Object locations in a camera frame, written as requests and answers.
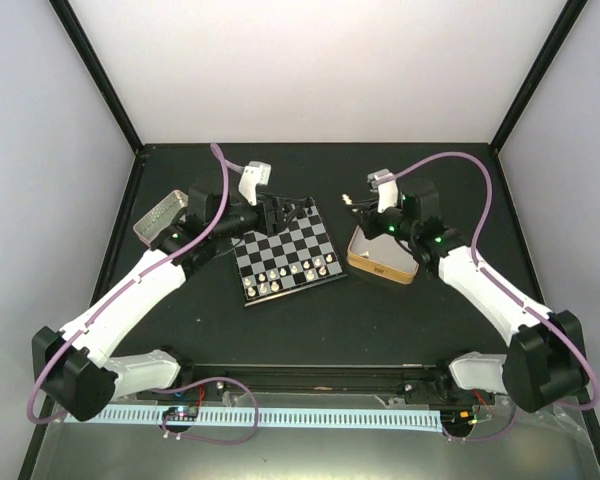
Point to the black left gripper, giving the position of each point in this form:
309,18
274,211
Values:
281,222

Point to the black white chessboard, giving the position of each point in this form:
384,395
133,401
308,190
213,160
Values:
303,240

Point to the black frame post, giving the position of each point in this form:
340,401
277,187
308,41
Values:
83,46
551,46

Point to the pink metal tin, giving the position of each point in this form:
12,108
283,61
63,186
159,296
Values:
165,213

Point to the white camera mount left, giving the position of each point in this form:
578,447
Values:
254,174

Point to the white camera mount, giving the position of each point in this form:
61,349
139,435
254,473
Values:
383,183
254,174

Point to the black frame post right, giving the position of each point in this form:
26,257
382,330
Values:
551,46

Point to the black front rail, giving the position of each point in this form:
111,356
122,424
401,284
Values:
418,383

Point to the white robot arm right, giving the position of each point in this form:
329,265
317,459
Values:
544,360

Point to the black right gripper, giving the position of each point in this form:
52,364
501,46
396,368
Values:
368,224

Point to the white slotted cable duct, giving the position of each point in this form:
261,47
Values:
246,417

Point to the gold metal tin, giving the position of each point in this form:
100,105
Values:
381,257

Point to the black frame post left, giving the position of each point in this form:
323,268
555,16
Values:
83,46

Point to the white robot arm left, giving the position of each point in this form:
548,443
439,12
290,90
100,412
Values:
75,365

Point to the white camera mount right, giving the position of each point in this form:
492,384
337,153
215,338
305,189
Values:
383,183

